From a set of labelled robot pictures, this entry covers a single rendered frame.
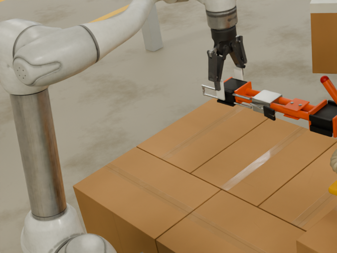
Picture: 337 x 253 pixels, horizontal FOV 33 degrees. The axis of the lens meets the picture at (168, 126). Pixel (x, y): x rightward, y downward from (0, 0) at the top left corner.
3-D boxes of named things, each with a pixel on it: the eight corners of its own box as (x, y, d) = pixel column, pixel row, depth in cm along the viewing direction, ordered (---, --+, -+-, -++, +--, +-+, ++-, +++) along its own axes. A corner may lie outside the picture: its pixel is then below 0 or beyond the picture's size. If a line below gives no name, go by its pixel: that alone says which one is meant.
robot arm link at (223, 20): (242, 3, 167) (244, 22, 170) (219, -1, 173) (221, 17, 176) (221, 14, 162) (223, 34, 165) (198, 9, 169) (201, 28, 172)
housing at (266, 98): (284, 106, 174) (283, 93, 171) (270, 117, 170) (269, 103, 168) (266, 101, 178) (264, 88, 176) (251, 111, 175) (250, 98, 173)
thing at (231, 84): (253, 95, 183) (251, 81, 180) (237, 105, 179) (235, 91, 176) (232, 90, 188) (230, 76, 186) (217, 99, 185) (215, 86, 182)
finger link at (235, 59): (220, 42, 175) (223, 39, 176) (234, 66, 183) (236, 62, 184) (230, 45, 173) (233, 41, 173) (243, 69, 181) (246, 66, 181)
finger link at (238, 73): (233, 67, 182) (234, 66, 183) (235, 86, 186) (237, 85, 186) (240, 69, 180) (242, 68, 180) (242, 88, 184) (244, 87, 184)
